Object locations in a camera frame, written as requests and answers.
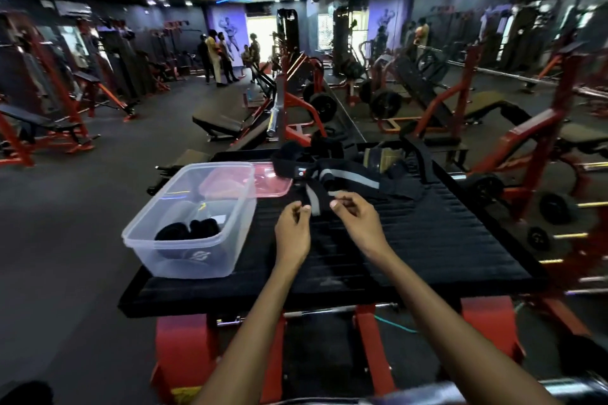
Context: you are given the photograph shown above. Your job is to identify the clear plastic container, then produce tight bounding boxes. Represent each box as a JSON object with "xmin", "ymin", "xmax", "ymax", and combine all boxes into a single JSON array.
[{"xmin": 122, "ymin": 161, "xmax": 258, "ymax": 280}]

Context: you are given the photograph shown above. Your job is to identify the person's right hand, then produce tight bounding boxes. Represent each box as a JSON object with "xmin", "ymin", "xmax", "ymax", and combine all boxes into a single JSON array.
[{"xmin": 329, "ymin": 190, "xmax": 395, "ymax": 262}]

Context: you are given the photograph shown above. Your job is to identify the red plate-loaded machine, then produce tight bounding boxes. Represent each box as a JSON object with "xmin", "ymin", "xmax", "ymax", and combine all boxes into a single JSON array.
[{"xmin": 275, "ymin": 51, "xmax": 338, "ymax": 147}]

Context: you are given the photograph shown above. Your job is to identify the black low bench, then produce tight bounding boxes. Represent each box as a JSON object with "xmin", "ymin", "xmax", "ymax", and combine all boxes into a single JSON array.
[{"xmin": 192, "ymin": 113, "xmax": 267, "ymax": 142}]

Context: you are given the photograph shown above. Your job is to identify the chrome curl bar black plates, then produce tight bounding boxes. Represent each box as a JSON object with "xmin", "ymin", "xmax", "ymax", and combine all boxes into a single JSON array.
[{"xmin": 0, "ymin": 371, "xmax": 608, "ymax": 405}]

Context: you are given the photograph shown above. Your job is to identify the chrome barbell sleeve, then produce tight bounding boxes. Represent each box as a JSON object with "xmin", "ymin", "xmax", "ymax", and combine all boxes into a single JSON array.
[{"xmin": 265, "ymin": 106, "xmax": 281, "ymax": 139}]

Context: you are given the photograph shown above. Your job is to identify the person's left forearm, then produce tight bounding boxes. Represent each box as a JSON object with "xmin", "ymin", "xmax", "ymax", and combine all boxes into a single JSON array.
[{"xmin": 192, "ymin": 257, "xmax": 310, "ymax": 405}]

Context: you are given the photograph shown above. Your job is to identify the person's left hand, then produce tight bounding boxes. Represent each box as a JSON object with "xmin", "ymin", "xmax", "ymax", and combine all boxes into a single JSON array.
[{"xmin": 274, "ymin": 200, "xmax": 313, "ymax": 273}]

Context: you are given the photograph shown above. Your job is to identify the white air conditioner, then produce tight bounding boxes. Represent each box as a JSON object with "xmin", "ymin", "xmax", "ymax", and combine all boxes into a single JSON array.
[{"xmin": 54, "ymin": 0, "xmax": 92, "ymax": 17}]

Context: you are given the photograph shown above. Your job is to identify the black weight stack machine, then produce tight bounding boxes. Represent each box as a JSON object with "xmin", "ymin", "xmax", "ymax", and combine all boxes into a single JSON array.
[{"xmin": 97, "ymin": 20, "xmax": 143, "ymax": 97}]

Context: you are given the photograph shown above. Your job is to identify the pink plastic lid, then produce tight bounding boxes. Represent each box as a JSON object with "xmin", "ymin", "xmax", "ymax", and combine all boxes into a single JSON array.
[{"xmin": 198, "ymin": 161, "xmax": 293, "ymax": 199}]

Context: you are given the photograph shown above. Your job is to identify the large wall mirror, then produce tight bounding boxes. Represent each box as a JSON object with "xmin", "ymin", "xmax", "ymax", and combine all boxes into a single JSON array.
[{"xmin": 322, "ymin": 0, "xmax": 608, "ymax": 296}]

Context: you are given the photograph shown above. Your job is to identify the black ribbed platform tray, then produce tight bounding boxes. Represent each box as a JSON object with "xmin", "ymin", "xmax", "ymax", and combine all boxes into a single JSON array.
[{"xmin": 117, "ymin": 141, "xmax": 552, "ymax": 405}]

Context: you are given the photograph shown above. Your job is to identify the black weight plate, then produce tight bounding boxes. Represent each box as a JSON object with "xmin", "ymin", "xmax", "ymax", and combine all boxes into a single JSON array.
[{"xmin": 308, "ymin": 92, "xmax": 338, "ymax": 123}]

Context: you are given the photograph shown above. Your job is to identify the thin chrome bar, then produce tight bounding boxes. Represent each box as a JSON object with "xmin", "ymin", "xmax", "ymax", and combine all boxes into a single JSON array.
[{"xmin": 216, "ymin": 302, "xmax": 400, "ymax": 327}]

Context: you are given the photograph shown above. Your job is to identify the person's right forearm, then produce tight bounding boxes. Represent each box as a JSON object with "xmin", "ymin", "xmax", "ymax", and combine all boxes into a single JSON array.
[{"xmin": 377, "ymin": 243, "xmax": 561, "ymax": 405}]

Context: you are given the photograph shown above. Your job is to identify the black wrist wrap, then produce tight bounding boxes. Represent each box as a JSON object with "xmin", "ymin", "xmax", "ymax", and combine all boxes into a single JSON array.
[
  {"xmin": 311, "ymin": 134, "xmax": 357, "ymax": 159},
  {"xmin": 273, "ymin": 141, "xmax": 317, "ymax": 180}
]

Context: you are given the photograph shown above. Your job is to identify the black cable tower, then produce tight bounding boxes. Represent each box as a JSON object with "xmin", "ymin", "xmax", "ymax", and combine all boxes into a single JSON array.
[{"xmin": 277, "ymin": 8, "xmax": 300, "ymax": 54}]

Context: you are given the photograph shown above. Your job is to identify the black strap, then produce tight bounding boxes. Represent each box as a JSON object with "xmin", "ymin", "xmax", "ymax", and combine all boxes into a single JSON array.
[{"xmin": 403, "ymin": 134, "xmax": 440, "ymax": 184}]

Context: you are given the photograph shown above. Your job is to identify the red incline bench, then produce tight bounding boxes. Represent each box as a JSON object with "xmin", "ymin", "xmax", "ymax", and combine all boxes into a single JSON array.
[{"xmin": 73, "ymin": 71, "xmax": 139, "ymax": 122}]

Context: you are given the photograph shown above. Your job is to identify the purple bodybuilder wall mural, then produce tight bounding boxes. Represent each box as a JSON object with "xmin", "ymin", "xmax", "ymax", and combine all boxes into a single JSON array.
[{"xmin": 208, "ymin": 3, "xmax": 250, "ymax": 66}]

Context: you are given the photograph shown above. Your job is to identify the red power rack with bench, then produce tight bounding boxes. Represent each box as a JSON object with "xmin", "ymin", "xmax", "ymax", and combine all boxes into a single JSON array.
[{"xmin": 0, "ymin": 10, "xmax": 101, "ymax": 168}]

